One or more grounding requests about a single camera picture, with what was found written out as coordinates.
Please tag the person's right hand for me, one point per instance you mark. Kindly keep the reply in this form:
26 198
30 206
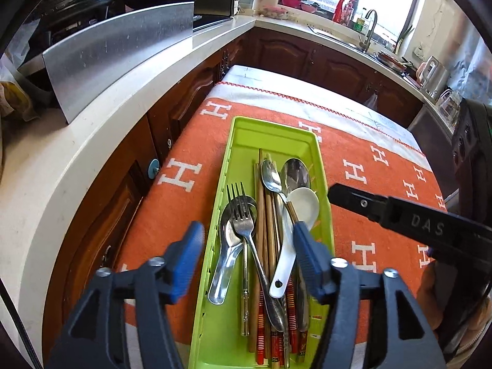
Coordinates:
429 296

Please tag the white wall socket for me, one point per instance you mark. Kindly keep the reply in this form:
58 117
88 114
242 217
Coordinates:
419 52

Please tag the bunch of wooden chopsticks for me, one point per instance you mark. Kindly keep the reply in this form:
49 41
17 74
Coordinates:
271 238

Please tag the small red bottle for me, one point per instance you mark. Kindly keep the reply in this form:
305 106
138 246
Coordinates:
350 13

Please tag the steel kitchen sink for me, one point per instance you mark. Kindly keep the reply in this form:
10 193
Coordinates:
334 34

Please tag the black pot with red rim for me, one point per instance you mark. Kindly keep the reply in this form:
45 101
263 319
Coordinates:
80 0

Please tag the kitchen window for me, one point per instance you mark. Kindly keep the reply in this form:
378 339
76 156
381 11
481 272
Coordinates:
384 0

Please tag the green bottle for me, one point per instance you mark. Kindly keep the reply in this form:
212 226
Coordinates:
362 25

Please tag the steel fork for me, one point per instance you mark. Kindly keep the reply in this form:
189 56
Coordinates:
246 230

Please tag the white ceramic spoon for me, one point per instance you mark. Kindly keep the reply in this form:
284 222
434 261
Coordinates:
303 203

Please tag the stack of dishes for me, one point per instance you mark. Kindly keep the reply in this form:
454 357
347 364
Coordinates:
394 60

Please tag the green plastic utensil tray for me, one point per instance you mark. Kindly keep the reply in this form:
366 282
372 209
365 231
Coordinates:
246 138

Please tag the black stove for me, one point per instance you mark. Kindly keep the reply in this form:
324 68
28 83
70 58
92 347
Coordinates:
215 4

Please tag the white countertop appliance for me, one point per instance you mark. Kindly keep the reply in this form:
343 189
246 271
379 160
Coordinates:
434 78

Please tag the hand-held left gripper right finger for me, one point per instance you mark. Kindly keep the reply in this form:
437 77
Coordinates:
311 261

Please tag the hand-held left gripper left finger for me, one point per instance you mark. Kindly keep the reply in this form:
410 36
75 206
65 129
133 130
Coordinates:
188 261

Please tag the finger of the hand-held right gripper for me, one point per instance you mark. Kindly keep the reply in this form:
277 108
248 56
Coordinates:
357 200

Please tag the green onion stalks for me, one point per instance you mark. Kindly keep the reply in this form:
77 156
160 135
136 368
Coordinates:
404 38

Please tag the grey steel appliance front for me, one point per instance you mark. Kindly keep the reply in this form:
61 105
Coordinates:
430 146

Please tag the orange patterned blanket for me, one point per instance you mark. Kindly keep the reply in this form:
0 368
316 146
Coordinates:
180 215

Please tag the steel splash panel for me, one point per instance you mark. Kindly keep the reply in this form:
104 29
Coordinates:
115 57

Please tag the steel soup spoon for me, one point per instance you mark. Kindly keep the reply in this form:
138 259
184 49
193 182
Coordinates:
223 273

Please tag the yellow plastic bag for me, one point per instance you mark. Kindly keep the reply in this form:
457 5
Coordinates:
15 100

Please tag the tall red bottle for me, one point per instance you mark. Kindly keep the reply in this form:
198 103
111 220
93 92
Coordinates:
339 9

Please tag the hanging plastic bag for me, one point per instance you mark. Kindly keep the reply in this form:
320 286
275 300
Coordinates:
371 102

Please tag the steel kitchen faucet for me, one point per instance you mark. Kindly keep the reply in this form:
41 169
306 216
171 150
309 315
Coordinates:
369 34

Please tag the large steel spoon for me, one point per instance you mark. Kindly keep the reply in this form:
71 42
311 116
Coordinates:
296 173

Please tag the clear glass jar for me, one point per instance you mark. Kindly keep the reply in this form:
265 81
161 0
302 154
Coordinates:
449 103

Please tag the small steel spoon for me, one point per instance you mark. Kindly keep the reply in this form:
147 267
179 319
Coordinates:
271 176

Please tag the brown wooden kitchen cabinets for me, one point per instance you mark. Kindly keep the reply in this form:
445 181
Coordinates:
284 53

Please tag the blue round cabinet knob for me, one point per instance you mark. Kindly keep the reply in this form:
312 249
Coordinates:
153 168

